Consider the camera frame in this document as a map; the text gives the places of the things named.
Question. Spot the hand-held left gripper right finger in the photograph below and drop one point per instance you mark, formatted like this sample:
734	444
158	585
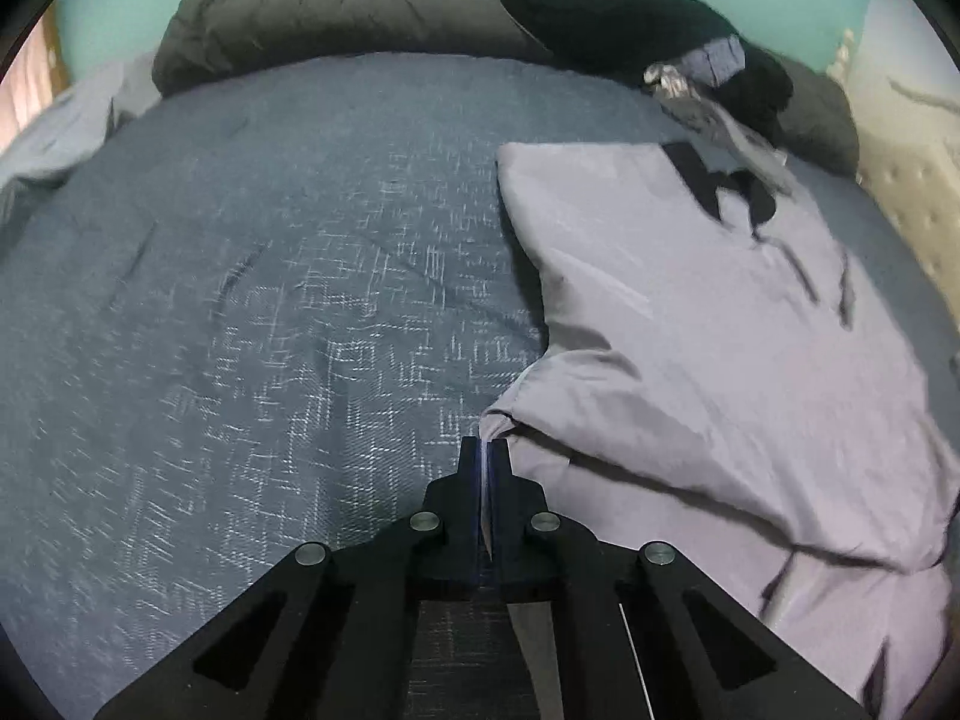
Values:
501	517

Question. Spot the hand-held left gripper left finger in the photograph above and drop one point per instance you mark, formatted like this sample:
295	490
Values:
469	517

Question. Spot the grey jacket with black trim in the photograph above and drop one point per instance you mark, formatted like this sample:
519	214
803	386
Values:
712	360

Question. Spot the bed with blue sheet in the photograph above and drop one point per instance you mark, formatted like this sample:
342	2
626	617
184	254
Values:
262	315

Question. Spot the grey pants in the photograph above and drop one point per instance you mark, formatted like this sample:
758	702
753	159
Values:
739	139

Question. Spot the shiny silver cloth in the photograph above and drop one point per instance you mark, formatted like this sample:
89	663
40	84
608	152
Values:
664	79

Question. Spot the pale blue cloth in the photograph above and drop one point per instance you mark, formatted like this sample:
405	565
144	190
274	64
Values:
716	60

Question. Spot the black garment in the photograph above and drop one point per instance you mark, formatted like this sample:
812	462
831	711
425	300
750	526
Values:
615	22

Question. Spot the dark grey rolled duvet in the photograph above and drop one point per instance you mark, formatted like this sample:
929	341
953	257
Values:
322	15

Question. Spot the cream tufted headboard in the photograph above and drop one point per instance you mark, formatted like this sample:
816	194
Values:
907	180

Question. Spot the light grey blanket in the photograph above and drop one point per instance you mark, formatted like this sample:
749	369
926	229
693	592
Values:
67	127

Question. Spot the pink curtain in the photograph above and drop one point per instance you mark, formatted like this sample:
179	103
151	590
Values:
30	82

